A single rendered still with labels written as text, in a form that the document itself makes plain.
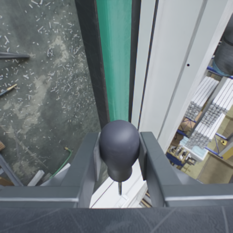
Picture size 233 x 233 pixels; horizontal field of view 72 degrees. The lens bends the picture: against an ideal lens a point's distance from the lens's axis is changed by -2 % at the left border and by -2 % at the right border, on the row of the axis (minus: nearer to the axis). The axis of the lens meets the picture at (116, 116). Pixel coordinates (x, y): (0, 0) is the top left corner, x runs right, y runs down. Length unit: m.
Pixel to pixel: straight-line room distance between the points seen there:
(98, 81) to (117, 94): 0.03
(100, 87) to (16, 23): 0.89
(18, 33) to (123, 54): 0.93
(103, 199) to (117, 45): 0.34
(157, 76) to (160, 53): 0.03
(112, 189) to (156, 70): 0.30
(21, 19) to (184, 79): 0.96
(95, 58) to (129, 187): 0.32
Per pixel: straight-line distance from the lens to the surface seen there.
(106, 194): 0.42
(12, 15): 1.06
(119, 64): 0.19
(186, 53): 0.21
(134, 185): 0.43
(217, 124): 5.14
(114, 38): 0.17
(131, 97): 0.28
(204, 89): 4.87
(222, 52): 1.09
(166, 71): 0.23
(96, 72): 0.20
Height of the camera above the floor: 0.97
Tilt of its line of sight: 25 degrees down
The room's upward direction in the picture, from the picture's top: 124 degrees clockwise
